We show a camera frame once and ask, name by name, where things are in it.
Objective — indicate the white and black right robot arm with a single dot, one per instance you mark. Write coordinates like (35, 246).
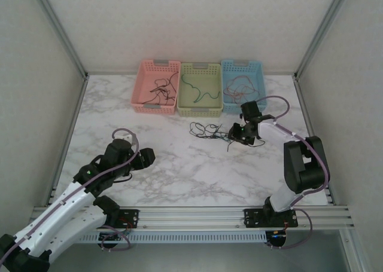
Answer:
(269, 131)

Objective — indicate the aluminium frame post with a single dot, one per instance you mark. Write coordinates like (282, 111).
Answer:
(329, 24)
(60, 30)

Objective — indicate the green plastic basket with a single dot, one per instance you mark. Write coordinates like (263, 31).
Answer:
(209, 80)

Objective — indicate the small black controller board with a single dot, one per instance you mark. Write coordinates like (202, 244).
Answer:
(115, 237)
(276, 233)

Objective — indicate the pink plastic basket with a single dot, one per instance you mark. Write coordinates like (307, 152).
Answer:
(143, 83)

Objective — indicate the aluminium frame leg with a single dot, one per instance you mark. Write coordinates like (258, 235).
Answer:
(354, 251)

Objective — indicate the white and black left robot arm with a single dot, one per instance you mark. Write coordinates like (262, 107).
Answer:
(60, 212)

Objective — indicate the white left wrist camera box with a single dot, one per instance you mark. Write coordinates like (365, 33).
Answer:
(124, 137)

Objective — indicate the aluminium mounting rail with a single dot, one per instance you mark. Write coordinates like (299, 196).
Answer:
(191, 216)

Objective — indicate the aluminium table back rail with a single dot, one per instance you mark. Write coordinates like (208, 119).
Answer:
(110, 73)

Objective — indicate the blue plastic basket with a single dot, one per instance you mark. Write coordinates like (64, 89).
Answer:
(257, 71)

